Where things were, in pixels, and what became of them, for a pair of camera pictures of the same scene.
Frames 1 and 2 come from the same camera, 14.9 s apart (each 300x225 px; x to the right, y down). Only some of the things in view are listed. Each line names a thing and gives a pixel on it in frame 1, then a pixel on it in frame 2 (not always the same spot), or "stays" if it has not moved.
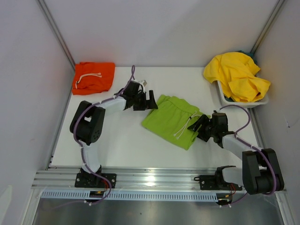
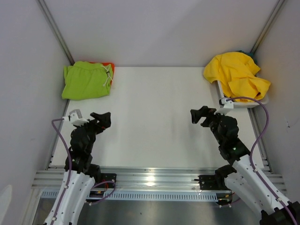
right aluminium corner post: x=267 y=26 stays
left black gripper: x=147 y=104 → x=104 y=120
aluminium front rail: x=127 y=178 stays
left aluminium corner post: x=56 y=28 stays
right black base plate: x=214 y=182 stays
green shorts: x=171 y=118 → x=85 y=79
